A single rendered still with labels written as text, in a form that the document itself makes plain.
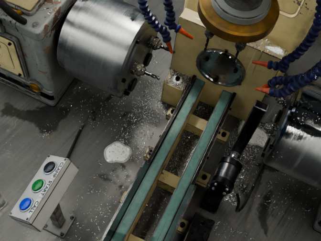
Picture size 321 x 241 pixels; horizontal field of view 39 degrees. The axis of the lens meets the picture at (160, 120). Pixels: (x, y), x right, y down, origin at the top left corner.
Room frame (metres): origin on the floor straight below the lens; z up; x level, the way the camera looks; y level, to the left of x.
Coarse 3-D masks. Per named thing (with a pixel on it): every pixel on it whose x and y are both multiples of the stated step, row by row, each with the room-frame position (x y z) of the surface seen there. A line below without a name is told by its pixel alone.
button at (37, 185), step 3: (36, 180) 0.35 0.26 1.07; (39, 180) 0.35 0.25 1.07; (42, 180) 0.35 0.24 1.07; (33, 183) 0.34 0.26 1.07; (36, 183) 0.34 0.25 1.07; (39, 183) 0.34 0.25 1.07; (42, 183) 0.34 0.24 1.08; (33, 186) 0.33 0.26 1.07; (36, 186) 0.33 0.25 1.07; (39, 186) 0.33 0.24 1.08; (33, 189) 0.32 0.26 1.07; (36, 189) 0.32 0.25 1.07; (39, 189) 0.32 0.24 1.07
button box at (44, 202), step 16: (48, 160) 0.40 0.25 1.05; (64, 160) 0.40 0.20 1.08; (48, 176) 0.36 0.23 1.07; (64, 176) 0.37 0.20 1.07; (32, 192) 0.32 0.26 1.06; (48, 192) 0.32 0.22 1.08; (64, 192) 0.34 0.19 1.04; (16, 208) 0.28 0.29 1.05; (32, 208) 0.28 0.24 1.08; (48, 208) 0.29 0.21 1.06; (32, 224) 0.24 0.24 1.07
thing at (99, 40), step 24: (96, 0) 0.83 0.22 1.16; (120, 0) 0.87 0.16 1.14; (72, 24) 0.75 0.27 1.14; (96, 24) 0.75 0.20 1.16; (120, 24) 0.76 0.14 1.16; (144, 24) 0.78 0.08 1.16; (72, 48) 0.70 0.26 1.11; (96, 48) 0.70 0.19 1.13; (120, 48) 0.70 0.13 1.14; (144, 48) 0.77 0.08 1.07; (72, 72) 0.68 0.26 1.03; (96, 72) 0.66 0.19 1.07; (120, 72) 0.66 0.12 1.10; (120, 96) 0.65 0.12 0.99
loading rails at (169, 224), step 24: (192, 96) 0.74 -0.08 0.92; (192, 120) 0.70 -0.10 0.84; (216, 120) 0.67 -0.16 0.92; (168, 144) 0.57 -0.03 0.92; (144, 168) 0.48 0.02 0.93; (192, 168) 0.51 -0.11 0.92; (144, 192) 0.42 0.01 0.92; (192, 192) 0.43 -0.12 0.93; (120, 216) 0.34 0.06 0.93; (168, 216) 0.36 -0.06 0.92; (120, 240) 0.28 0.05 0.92; (144, 240) 0.31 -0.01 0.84; (168, 240) 0.30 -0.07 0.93
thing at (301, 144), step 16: (288, 96) 0.69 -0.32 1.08; (304, 96) 0.64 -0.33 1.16; (320, 96) 0.65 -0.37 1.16; (288, 112) 0.61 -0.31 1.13; (304, 112) 0.60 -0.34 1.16; (320, 112) 0.60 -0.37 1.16; (272, 128) 0.59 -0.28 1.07; (288, 128) 0.56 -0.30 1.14; (304, 128) 0.56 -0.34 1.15; (320, 128) 0.56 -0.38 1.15; (272, 144) 0.55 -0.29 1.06; (288, 144) 0.53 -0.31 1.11; (304, 144) 0.53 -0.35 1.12; (320, 144) 0.53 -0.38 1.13; (272, 160) 0.51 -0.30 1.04; (288, 160) 0.51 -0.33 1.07; (304, 160) 0.51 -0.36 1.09; (320, 160) 0.50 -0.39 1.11; (304, 176) 0.49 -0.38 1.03; (320, 176) 0.48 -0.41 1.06
